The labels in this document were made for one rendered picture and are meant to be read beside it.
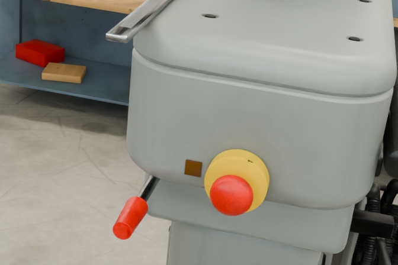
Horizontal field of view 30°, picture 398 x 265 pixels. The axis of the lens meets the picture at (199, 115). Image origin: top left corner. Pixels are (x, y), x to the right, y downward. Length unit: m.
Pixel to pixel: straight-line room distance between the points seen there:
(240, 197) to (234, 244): 0.24
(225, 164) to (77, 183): 3.64
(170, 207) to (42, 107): 4.45
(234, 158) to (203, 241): 0.25
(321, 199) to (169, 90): 0.18
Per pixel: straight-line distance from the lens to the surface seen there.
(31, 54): 5.41
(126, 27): 0.67
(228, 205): 0.68
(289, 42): 0.70
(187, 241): 0.93
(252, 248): 0.91
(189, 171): 0.72
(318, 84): 0.67
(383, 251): 0.99
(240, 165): 0.69
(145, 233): 3.89
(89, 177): 4.38
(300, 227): 0.84
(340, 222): 0.84
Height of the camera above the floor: 2.09
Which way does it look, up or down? 23 degrees down
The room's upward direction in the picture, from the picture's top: 6 degrees clockwise
